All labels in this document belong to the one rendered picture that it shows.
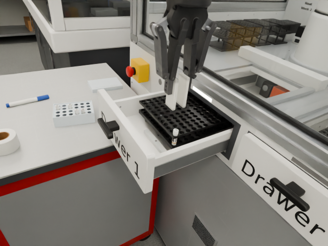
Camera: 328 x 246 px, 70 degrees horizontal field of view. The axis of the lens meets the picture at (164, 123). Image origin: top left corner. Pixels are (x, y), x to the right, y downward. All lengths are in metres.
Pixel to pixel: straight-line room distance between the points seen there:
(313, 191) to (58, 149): 0.62
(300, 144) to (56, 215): 0.73
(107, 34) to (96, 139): 0.73
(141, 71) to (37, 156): 0.43
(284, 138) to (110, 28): 1.06
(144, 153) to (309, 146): 0.29
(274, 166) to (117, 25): 1.07
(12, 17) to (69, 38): 3.42
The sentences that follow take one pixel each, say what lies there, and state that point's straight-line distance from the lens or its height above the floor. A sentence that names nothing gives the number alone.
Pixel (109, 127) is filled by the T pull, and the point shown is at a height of 0.91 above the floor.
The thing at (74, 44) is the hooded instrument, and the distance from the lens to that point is 1.30.
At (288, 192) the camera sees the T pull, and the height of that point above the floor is 0.91.
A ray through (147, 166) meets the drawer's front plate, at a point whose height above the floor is 0.91.
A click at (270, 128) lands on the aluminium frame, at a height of 0.96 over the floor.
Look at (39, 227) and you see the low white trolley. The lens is 0.90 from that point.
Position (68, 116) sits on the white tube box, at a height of 0.79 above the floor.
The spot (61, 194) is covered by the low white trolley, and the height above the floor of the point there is 0.61.
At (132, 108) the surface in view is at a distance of 0.68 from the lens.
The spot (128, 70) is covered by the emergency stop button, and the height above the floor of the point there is 0.89.
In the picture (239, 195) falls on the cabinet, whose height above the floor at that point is 0.75.
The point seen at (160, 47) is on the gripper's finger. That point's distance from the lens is 0.41.
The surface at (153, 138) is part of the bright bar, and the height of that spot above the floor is 0.85.
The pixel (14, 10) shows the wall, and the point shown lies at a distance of 4.66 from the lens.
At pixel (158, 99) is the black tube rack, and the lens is 0.66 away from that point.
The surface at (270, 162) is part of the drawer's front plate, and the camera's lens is 0.52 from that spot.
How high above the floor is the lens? 1.23
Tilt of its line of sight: 35 degrees down
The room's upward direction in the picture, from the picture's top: 6 degrees clockwise
